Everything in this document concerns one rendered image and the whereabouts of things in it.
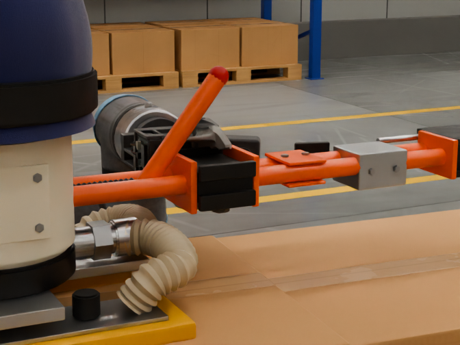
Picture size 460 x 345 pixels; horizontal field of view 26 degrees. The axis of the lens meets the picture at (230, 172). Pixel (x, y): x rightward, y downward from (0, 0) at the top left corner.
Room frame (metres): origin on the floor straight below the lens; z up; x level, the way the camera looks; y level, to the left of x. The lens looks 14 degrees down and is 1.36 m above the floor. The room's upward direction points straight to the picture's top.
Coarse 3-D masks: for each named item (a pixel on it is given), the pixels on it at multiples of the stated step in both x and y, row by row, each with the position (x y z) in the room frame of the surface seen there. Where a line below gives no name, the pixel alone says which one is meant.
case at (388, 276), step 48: (240, 240) 1.31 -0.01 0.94; (288, 240) 1.31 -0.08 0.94; (336, 240) 1.31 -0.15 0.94; (384, 240) 1.31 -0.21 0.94; (432, 240) 1.31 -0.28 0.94; (288, 288) 1.12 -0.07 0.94; (336, 288) 1.12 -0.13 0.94; (384, 288) 1.12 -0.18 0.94; (432, 288) 1.12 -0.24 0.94; (384, 336) 0.97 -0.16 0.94; (432, 336) 0.98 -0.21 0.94
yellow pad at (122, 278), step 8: (120, 272) 1.10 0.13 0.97; (128, 272) 1.11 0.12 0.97; (72, 280) 1.08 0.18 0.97; (80, 280) 1.08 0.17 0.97; (88, 280) 1.08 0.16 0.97; (96, 280) 1.09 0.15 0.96; (104, 280) 1.09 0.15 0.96; (112, 280) 1.10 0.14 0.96; (120, 280) 1.10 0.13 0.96; (56, 288) 1.07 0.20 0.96; (64, 288) 1.07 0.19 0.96; (72, 288) 1.08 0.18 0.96; (80, 288) 1.08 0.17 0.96
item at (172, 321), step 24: (72, 312) 0.95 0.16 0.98; (96, 312) 0.93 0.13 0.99; (120, 312) 0.95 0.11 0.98; (144, 312) 0.95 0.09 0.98; (168, 312) 0.96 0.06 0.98; (0, 336) 0.89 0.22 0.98; (24, 336) 0.89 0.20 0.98; (48, 336) 0.89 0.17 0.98; (72, 336) 0.90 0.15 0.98; (96, 336) 0.90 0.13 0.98; (120, 336) 0.90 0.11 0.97; (144, 336) 0.91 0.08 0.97; (168, 336) 0.92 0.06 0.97; (192, 336) 0.93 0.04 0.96
